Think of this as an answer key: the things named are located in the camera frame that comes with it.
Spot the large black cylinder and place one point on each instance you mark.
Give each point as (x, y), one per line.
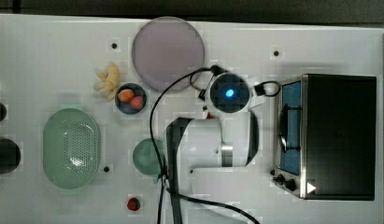
(10, 156)

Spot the round grey plate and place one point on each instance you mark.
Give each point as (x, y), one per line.
(165, 49)

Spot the red toy fruit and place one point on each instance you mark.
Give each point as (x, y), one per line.
(137, 102)

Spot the yellow banana bunch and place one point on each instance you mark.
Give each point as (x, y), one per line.
(109, 81)

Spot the small blue bowl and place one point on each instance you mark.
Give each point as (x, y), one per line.
(125, 107)

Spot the green metal pot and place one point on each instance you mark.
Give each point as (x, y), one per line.
(145, 158)

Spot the black toaster oven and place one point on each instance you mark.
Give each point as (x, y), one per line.
(326, 130)

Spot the green oval strainer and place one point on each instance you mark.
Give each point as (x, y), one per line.
(71, 148)

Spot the red strawberry toy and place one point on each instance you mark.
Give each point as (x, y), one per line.
(133, 204)

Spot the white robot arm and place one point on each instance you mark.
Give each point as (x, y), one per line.
(229, 138)

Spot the orange toy fruit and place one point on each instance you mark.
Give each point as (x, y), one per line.
(126, 95)

